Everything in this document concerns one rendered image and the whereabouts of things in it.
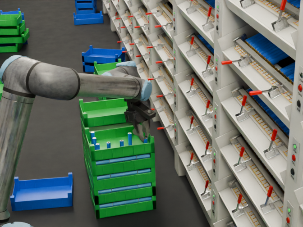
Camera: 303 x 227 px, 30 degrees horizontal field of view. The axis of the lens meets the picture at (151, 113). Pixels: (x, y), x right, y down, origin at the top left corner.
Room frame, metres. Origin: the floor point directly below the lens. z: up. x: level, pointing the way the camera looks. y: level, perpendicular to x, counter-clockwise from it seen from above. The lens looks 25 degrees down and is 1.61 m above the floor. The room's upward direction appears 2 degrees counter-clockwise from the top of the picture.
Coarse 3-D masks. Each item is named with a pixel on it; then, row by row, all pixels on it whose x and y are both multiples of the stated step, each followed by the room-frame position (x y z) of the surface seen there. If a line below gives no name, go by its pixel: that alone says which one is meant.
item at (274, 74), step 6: (240, 42) 1.90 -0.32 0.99; (234, 48) 1.91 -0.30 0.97; (246, 48) 1.84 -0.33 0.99; (252, 54) 1.77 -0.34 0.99; (258, 60) 1.72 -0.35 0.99; (264, 60) 1.70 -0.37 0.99; (264, 66) 1.66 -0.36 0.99; (270, 66) 1.65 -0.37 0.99; (270, 72) 1.61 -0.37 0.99; (276, 72) 1.60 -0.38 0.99; (276, 78) 1.56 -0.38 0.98; (282, 78) 1.55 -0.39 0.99; (288, 84) 1.50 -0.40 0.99; (288, 90) 1.48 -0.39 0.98
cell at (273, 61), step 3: (282, 54) 1.70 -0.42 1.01; (285, 54) 1.70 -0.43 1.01; (276, 57) 1.70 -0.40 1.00; (279, 57) 1.69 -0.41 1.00; (282, 57) 1.69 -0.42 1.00; (285, 57) 1.69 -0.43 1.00; (270, 60) 1.69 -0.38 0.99; (273, 60) 1.69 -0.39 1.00; (276, 60) 1.69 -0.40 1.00; (279, 60) 1.69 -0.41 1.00; (273, 63) 1.69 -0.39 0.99; (276, 63) 1.69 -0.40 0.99
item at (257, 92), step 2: (272, 88) 1.51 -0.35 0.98; (260, 90) 1.51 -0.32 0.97; (266, 90) 1.51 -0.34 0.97; (268, 90) 1.51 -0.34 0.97; (270, 90) 1.51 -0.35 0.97; (272, 90) 1.51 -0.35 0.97; (250, 92) 1.50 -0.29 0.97; (252, 92) 1.50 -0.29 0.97; (254, 92) 1.50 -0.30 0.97; (256, 92) 1.50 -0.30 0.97; (258, 92) 1.50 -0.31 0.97; (260, 92) 1.50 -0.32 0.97; (262, 92) 1.50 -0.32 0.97; (264, 92) 1.50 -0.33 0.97; (266, 92) 1.50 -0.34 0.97; (250, 94) 1.49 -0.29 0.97; (252, 94) 1.49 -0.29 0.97; (254, 94) 1.50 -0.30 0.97; (256, 94) 1.50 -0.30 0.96; (258, 94) 1.50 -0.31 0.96
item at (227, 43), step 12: (228, 36) 1.95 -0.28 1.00; (240, 36) 1.94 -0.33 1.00; (228, 48) 1.95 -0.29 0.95; (240, 72) 1.76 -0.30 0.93; (252, 72) 1.70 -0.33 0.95; (252, 84) 1.64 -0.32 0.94; (264, 84) 1.60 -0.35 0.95; (264, 96) 1.54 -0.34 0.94; (288, 96) 1.48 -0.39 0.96; (276, 108) 1.45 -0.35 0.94; (288, 108) 1.35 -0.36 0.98; (288, 120) 1.37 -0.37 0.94
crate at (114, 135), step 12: (96, 132) 2.47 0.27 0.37; (108, 132) 2.48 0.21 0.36; (120, 132) 2.50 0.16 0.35; (132, 132) 2.51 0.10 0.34; (144, 132) 2.51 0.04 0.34; (132, 144) 2.42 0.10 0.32; (144, 144) 2.32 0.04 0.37; (96, 156) 2.27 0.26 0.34; (108, 156) 2.28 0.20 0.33; (120, 156) 2.30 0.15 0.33
